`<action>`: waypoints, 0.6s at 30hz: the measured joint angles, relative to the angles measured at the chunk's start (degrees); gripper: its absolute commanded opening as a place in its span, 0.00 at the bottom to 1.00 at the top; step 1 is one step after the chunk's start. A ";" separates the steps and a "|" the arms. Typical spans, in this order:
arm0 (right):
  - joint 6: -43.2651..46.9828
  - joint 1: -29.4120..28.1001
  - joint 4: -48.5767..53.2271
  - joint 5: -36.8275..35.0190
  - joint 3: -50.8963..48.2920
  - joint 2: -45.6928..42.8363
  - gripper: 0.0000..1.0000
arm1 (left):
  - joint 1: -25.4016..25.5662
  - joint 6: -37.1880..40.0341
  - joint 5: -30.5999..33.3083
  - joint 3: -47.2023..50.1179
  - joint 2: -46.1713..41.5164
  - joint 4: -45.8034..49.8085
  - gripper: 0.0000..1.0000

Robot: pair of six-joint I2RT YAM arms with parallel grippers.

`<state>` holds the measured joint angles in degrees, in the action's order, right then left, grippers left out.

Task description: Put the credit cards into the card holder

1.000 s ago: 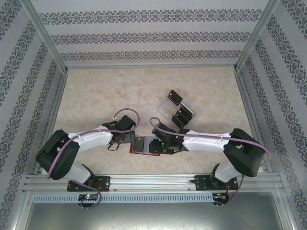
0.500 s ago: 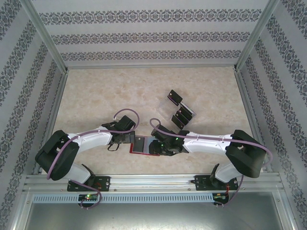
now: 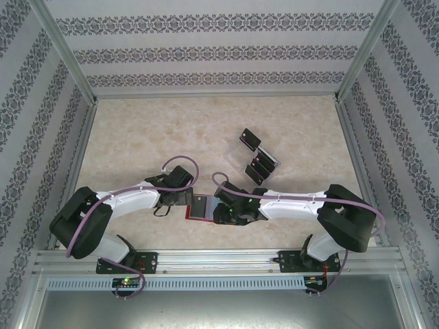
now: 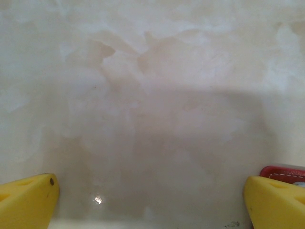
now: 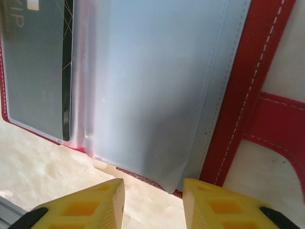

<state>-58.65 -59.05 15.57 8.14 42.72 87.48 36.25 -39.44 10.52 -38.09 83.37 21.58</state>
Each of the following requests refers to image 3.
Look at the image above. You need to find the grey metal panel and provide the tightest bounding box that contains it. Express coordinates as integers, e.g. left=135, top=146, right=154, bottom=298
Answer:
left=20, top=287, right=423, bottom=329

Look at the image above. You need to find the red leather card holder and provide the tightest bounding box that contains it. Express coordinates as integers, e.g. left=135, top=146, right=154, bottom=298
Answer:
left=185, top=193, right=216, bottom=223

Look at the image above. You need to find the clear acrylic card stand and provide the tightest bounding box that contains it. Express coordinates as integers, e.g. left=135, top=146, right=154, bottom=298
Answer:
left=225, top=136, right=283, bottom=185

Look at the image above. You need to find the circuit board with green light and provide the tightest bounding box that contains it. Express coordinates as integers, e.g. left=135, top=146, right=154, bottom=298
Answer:
left=112, top=277, right=142, bottom=289

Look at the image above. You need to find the dark green VIP card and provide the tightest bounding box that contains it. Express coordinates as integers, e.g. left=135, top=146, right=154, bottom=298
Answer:
left=239, top=127, right=262, bottom=151
left=191, top=195, right=206, bottom=219
left=252, top=156, right=275, bottom=174
left=257, top=146, right=278, bottom=165
left=244, top=164, right=270, bottom=186

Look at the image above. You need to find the white slotted cable duct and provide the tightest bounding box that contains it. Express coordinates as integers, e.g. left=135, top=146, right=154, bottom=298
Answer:
left=46, top=276, right=306, bottom=291

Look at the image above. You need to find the aluminium side rail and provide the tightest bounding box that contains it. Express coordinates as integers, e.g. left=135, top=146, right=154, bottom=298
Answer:
left=47, top=99, right=99, bottom=251
left=334, top=97, right=390, bottom=247

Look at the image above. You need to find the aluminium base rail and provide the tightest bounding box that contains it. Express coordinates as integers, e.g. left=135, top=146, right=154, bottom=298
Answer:
left=34, top=248, right=405, bottom=275

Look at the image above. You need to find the aluminium frame post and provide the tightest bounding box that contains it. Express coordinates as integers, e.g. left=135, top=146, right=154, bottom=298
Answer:
left=29, top=0, right=99, bottom=103
left=334, top=0, right=402, bottom=103

